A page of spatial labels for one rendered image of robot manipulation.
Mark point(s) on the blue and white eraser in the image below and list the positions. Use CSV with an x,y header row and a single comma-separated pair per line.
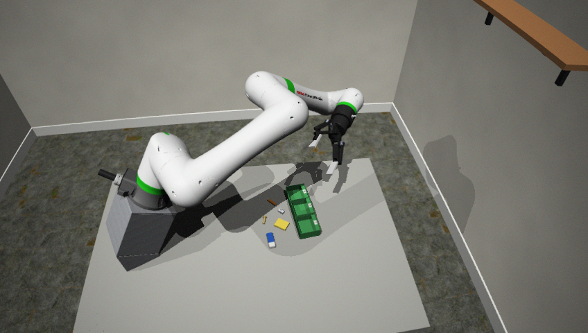
x,y
270,240

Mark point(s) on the yellow flat square pad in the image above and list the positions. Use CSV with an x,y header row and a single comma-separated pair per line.
x,y
281,224

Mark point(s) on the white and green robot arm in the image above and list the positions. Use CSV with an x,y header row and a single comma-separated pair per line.
x,y
167,169

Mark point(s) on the green rack of bins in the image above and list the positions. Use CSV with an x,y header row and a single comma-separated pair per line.
x,y
303,212

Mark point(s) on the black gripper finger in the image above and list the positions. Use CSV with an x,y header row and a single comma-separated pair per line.
x,y
318,134
336,161

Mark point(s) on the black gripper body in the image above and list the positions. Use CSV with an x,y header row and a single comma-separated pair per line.
x,y
339,123

